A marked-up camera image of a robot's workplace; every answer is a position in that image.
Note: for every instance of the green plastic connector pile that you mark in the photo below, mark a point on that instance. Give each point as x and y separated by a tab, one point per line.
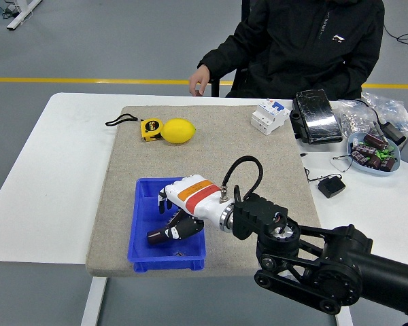
384	153

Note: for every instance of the white circuit breaker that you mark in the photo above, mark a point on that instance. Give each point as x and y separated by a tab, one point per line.
268	119

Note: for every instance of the yellow tape measure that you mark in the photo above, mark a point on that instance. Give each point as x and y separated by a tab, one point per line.
149	129

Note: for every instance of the white table leg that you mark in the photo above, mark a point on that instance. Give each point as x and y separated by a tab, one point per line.
344	321
93	302

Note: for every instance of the person's hand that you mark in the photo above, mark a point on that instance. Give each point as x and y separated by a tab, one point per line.
199	79

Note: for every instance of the clear bag of metal washers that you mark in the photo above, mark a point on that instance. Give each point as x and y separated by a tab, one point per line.
352	117

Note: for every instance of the small dark debris scrap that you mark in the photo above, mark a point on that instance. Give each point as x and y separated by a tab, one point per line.
178	253

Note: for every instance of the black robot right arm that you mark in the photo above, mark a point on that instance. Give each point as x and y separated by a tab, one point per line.
258	217

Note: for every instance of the person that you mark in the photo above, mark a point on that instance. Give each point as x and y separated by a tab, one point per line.
309	51

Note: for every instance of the yellow lemon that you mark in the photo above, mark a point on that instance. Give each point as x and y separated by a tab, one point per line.
177	130

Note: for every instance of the light blue bowl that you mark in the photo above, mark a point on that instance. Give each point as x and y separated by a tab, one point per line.
377	172

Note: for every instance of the clear bag of blue parts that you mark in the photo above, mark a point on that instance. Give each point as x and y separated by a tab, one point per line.
394	108

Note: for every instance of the grey-brown felt mat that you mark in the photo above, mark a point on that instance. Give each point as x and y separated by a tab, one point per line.
224	136

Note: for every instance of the black power adapter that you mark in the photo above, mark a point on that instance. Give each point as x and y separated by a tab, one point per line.
331	186
394	134

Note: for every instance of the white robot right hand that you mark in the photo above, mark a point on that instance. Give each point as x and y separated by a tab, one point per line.
200	197

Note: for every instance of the blue plastic box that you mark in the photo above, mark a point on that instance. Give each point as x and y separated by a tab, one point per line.
143	217

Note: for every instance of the grey pen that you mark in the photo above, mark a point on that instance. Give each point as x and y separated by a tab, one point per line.
377	128

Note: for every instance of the black plastic-wrapped box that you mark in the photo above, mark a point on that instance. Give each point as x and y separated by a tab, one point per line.
314	115

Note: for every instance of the white desk frame foot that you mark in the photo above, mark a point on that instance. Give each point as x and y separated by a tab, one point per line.
20	17

